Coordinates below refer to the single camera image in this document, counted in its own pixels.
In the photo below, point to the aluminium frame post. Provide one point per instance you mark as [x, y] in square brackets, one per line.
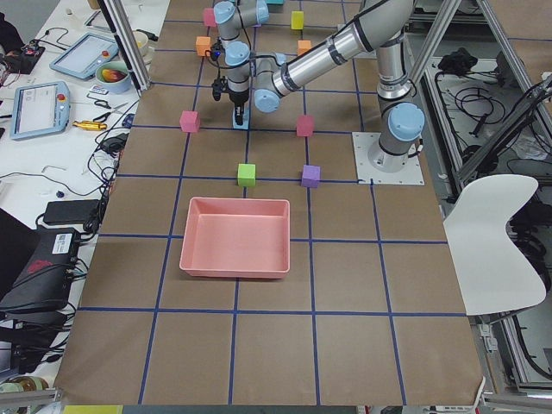
[118, 23]

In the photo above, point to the left pink block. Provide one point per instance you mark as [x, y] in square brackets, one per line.
[189, 121]

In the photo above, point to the right pink block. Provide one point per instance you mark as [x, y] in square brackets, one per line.
[305, 126]

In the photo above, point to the black power adapter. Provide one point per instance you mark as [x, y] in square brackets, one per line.
[70, 212]

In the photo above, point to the blue bowl with fruit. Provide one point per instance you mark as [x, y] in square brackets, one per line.
[114, 77]

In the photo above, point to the left orange block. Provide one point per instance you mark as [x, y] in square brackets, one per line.
[202, 45]

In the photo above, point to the black scissors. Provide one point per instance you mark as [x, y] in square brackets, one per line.
[105, 116]

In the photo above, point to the light blue block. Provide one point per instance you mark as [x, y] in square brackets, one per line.
[245, 124]

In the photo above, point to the pink plastic tray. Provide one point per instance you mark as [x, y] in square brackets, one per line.
[237, 238]

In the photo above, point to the orange block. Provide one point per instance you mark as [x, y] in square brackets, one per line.
[202, 45]
[303, 46]

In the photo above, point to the white mug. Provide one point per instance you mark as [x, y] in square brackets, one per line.
[142, 42]

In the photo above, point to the black electronics box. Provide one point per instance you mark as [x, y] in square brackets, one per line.
[44, 283]

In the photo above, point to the near teach pendant tablet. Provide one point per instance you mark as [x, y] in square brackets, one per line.
[40, 110]

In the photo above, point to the teach pendant tablet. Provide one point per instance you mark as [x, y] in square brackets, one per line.
[40, 110]
[85, 56]

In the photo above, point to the green block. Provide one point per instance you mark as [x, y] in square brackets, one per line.
[246, 175]

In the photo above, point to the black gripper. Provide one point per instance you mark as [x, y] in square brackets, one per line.
[237, 97]

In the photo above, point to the far pink block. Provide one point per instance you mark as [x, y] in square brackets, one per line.
[209, 19]

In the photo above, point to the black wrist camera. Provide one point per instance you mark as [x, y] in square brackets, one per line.
[219, 86]

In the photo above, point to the pink block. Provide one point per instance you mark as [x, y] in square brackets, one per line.
[305, 126]
[209, 19]
[189, 121]

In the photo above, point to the purple block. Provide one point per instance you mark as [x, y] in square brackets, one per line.
[311, 176]

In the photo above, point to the far teach pendant tablet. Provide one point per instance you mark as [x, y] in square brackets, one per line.
[85, 56]

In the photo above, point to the right orange block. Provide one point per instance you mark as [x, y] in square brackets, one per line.
[303, 46]

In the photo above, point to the yellow block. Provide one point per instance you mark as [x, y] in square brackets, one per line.
[297, 20]

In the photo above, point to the white chair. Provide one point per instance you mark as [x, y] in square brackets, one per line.
[493, 274]

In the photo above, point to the gold metal tool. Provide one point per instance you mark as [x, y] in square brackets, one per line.
[90, 125]

